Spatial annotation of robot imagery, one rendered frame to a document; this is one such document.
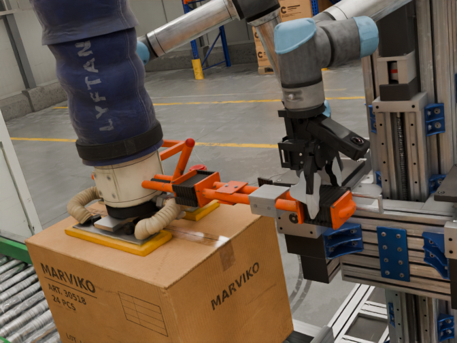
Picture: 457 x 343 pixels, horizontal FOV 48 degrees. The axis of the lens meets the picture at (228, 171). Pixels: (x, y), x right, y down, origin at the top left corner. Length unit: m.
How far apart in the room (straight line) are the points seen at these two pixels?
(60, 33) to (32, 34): 10.27
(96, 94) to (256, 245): 0.54
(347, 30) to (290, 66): 0.12
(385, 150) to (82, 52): 0.91
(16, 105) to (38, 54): 1.23
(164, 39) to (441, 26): 0.77
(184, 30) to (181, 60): 10.79
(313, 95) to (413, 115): 0.66
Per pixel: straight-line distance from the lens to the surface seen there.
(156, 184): 1.29
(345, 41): 0.95
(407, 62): 1.52
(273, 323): 1.46
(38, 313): 2.36
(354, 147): 0.92
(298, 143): 0.96
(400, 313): 1.90
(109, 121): 1.26
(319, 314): 2.76
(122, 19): 1.26
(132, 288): 1.22
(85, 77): 1.25
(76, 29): 1.23
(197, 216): 1.36
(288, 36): 0.91
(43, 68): 11.56
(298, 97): 0.92
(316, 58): 0.92
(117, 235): 1.35
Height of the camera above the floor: 1.65
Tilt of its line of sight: 20 degrees down
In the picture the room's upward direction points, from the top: 12 degrees counter-clockwise
